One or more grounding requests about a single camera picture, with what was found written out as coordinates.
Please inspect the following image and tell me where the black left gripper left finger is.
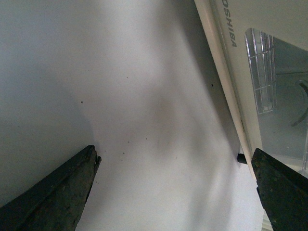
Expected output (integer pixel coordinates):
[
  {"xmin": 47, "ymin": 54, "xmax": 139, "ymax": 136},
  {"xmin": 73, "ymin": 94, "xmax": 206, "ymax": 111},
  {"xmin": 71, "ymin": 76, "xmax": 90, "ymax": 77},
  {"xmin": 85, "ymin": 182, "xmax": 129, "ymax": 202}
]
[{"xmin": 0, "ymin": 145, "xmax": 102, "ymax": 231}]

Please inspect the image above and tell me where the glass oven door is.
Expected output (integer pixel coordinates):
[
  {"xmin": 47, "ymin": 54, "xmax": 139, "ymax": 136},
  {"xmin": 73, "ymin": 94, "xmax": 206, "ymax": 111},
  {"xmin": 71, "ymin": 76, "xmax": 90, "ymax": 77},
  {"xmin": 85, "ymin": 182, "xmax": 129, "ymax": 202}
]
[{"xmin": 211, "ymin": 0, "xmax": 308, "ymax": 171}]

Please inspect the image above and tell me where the cream Toshiba toaster oven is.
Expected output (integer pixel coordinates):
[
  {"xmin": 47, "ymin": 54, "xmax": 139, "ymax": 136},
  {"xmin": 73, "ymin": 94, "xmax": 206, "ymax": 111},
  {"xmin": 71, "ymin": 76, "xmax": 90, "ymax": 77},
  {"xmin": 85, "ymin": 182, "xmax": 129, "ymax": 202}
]
[{"xmin": 193, "ymin": 0, "xmax": 308, "ymax": 231}]

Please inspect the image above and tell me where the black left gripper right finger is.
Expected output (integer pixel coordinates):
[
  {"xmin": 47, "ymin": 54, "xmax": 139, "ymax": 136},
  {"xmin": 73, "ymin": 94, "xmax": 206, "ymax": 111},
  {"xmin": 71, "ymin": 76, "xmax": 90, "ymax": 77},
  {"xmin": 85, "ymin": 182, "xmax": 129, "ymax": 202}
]
[{"xmin": 251, "ymin": 148, "xmax": 308, "ymax": 231}]

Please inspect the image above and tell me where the wire oven rack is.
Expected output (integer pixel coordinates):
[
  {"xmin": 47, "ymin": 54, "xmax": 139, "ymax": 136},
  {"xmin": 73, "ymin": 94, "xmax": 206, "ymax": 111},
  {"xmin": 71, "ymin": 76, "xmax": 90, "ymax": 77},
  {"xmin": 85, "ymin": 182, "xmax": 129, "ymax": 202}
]
[{"xmin": 245, "ymin": 28, "xmax": 277, "ymax": 115}]

